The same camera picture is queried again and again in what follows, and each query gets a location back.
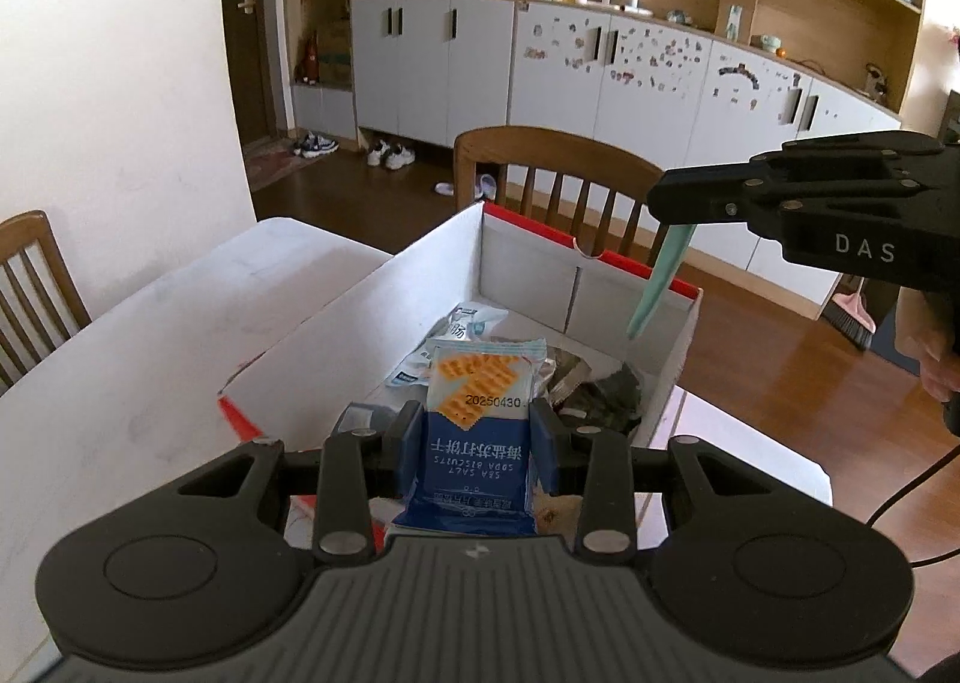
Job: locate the white sneaker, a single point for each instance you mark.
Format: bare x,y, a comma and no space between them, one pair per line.
401,156
377,153

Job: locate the patterned door mat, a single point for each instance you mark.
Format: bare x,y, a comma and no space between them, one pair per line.
266,169

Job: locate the dark brown door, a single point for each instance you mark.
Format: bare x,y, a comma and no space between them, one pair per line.
259,68

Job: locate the person's right hand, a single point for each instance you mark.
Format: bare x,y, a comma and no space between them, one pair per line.
919,331

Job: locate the white blue-print sachet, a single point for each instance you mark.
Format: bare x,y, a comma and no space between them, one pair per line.
457,323

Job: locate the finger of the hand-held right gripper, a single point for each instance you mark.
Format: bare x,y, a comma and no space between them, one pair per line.
697,196
840,151

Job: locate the white slipper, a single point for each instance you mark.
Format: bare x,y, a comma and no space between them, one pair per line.
484,187
445,188

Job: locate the white marble desktop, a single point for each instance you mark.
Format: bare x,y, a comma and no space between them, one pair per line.
150,353

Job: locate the wooden slat-back chair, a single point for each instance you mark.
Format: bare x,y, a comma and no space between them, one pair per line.
30,233
525,143

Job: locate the black snack packet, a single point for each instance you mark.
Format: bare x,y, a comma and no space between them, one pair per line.
607,398

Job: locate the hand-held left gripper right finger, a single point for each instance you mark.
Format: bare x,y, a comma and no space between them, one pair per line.
546,447

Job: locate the red cardboard shoe box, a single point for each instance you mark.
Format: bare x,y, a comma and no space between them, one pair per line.
517,256

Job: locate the white wooden wall cabinet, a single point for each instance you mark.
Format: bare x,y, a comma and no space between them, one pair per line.
480,68

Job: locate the dark sneaker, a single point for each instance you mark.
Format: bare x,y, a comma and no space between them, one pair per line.
305,145
326,143

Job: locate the pink broom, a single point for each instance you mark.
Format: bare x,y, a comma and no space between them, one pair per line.
851,312

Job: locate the silver foil snack packet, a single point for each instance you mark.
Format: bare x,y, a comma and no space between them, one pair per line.
562,368

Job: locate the blue cracker packet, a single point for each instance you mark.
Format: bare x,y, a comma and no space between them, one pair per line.
480,383

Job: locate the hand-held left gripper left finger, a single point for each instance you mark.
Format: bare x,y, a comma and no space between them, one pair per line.
405,443

